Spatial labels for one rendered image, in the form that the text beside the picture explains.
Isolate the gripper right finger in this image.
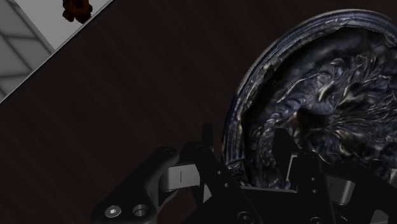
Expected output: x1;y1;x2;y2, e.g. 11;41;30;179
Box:
272;127;397;224

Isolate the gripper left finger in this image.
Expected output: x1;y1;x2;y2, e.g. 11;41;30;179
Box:
90;123;264;224

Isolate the dark blue marbled bowl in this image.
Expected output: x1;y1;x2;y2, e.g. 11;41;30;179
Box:
221;9;397;190

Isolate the dark brown lumpy object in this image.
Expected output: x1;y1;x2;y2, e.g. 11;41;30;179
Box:
62;0;94;24

